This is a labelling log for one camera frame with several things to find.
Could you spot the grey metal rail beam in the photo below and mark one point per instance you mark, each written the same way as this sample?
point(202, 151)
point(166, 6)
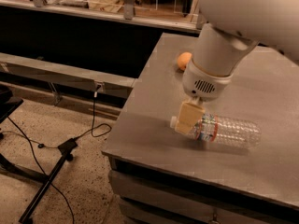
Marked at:
point(66, 75)

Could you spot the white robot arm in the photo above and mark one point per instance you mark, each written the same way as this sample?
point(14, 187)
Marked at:
point(232, 30)

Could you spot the black metal stand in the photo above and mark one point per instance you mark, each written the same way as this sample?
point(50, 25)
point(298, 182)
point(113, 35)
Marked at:
point(8, 104)

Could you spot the grey upright post middle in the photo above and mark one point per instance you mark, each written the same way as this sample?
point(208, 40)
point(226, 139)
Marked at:
point(128, 9)

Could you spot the orange fruit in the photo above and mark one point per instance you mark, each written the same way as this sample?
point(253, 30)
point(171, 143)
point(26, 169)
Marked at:
point(183, 60)

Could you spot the clear plastic water bottle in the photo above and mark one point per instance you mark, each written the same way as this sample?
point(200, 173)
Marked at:
point(220, 130)

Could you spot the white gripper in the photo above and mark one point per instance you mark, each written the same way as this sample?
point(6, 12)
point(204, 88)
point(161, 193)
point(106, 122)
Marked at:
point(203, 83)

